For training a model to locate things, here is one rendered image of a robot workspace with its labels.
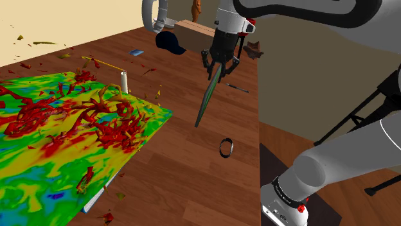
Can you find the dark blue cap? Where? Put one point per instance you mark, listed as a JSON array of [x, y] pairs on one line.
[[167, 42]]

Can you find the white curved headphones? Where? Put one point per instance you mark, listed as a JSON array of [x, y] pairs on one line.
[[147, 17]]

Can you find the yellow pencil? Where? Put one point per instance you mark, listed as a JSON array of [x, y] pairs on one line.
[[106, 64]]

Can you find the orange figure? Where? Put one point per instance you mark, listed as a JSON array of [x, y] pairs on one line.
[[196, 11]]

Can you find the brown hat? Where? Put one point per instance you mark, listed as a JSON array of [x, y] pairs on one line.
[[253, 50]]

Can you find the black pen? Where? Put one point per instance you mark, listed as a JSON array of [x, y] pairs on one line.
[[237, 88]]

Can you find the white cylinder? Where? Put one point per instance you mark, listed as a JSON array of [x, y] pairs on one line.
[[124, 83]]

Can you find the small blue card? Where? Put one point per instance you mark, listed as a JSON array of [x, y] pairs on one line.
[[136, 52]]

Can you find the multicoloured book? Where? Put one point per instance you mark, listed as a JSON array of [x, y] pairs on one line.
[[47, 175]]

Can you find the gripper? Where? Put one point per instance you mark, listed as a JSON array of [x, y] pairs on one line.
[[224, 43]]

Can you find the black metal tripod stand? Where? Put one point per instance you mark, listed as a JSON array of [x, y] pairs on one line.
[[390, 103]]

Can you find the thin grey green tablet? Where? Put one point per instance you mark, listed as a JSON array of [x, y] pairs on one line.
[[207, 97]]

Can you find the red spiky branching sculpture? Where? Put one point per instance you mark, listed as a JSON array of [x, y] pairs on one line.
[[119, 128]]

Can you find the white plate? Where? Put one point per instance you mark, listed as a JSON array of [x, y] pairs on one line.
[[170, 22]]

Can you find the brown cardboard box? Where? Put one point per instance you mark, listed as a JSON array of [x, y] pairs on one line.
[[194, 36]]

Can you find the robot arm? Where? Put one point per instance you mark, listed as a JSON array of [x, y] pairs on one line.
[[344, 156]]

